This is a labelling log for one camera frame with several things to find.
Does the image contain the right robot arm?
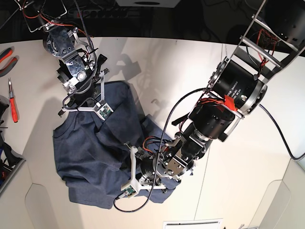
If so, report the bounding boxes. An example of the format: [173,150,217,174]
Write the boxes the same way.
[38,10,110,113]

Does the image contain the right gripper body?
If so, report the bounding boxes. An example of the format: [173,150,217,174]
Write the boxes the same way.
[62,83,101,110]

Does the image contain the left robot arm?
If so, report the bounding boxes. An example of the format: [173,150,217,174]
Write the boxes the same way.
[132,0,305,189]

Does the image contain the orange handled screwdriver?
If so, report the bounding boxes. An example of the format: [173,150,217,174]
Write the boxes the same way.
[9,78,19,123]

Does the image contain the black power strip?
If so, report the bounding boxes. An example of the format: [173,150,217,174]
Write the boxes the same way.
[81,9,128,19]

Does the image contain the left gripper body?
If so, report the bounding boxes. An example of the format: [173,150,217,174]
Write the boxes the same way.
[135,150,166,188]

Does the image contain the blue grey t-shirt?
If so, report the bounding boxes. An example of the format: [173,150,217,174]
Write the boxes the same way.
[52,80,182,210]

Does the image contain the dark clutter at left edge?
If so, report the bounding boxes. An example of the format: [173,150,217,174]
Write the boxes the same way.
[0,95,25,191]

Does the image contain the red grey pliers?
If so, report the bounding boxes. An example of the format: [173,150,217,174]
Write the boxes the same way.
[0,48,19,80]

